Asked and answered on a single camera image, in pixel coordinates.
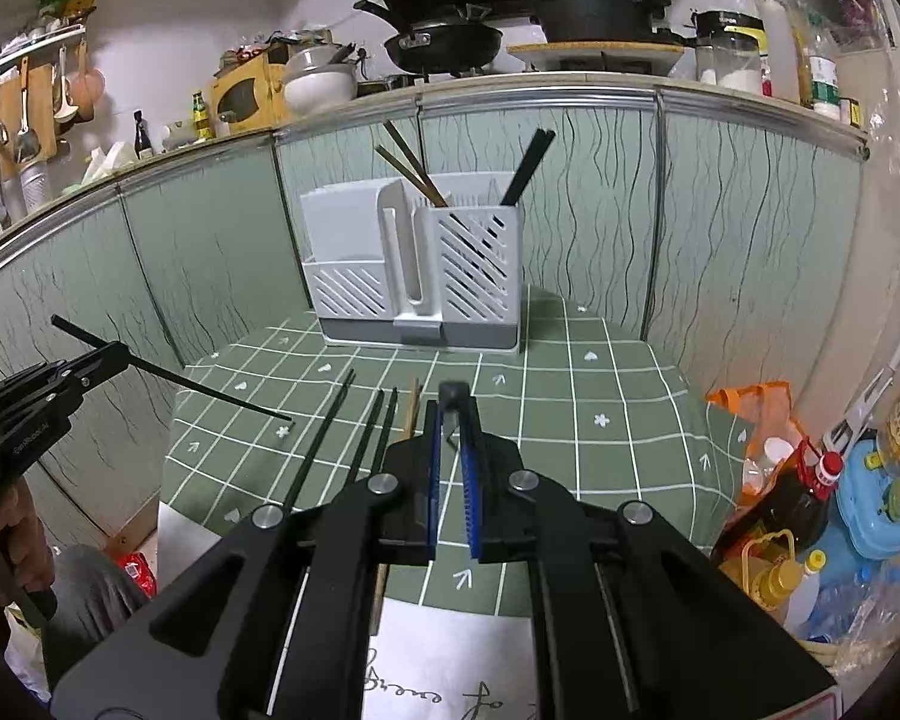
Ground black frying pan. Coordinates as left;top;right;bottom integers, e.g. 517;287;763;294
354;0;505;74

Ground green glass bottle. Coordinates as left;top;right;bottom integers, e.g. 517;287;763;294
191;90;216;142

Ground green checked tablecloth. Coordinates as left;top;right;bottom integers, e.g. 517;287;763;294
154;289;841;720

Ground white squeeze bottle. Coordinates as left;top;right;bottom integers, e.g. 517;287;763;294
761;0;800;102

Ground metal perforated container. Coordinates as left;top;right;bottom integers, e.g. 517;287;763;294
19;161;53;215

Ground orange plastic bag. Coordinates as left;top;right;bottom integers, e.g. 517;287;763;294
705;381;803;496

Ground round wooden board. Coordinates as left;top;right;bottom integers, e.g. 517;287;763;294
506;40;687;77

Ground wooden cutting board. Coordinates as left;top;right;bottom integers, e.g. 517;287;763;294
0;64;57;162

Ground white utensil holder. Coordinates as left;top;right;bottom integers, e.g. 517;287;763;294
300;172;522;355

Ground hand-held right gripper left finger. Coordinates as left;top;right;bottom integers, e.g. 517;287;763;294
49;397;443;720

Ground white paper packet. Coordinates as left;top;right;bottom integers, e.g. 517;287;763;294
82;144;137;181

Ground black cooking pot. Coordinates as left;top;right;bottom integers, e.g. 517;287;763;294
532;0;672;44

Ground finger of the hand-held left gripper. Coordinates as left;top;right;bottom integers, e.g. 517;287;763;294
0;343;130;402
37;364;130;421

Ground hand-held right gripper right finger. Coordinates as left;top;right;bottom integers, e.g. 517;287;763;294
461;409;841;720

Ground clear plastic sheet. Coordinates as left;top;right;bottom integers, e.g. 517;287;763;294
750;0;900;136

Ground person's left hand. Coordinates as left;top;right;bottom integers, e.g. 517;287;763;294
0;484;57;608

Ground yellow cooking oil bottle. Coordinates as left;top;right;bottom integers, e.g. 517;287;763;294
720;529;826;616

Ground soy sauce bottle red cap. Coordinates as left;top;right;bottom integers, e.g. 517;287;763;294
727;450;845;563

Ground clear jar with black lid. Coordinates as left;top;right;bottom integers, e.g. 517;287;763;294
690;9;767;95

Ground red snack packet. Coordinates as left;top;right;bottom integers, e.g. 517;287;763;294
116;551;158;601

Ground green label plastic bottle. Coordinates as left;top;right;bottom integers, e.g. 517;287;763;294
808;52;841;117

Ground wooden chopstick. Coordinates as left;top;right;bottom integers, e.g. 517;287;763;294
371;379;422;638
375;146;443;209
382;118;449;206

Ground metal ladle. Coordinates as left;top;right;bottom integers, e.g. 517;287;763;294
11;75;38;166

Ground kitchen counter with green panels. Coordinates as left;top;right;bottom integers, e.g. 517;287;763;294
0;71;871;541

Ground white ladle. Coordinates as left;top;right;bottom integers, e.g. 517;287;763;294
51;49;76;125

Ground black chopstick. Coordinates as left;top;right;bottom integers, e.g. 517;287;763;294
499;130;547;206
51;315;293;422
283;368;357;514
341;388;384;486
510;129;557;206
369;387;399;471
437;381;477;470

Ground blue plastic container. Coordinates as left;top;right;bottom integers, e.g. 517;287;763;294
832;435;900;563

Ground person's left leg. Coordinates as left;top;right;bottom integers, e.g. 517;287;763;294
41;544;155;683

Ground clear plastic water bottle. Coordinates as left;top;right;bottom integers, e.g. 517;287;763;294
787;562;900;646

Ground yellow bread box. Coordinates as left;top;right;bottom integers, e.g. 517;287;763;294
210;52;290;137

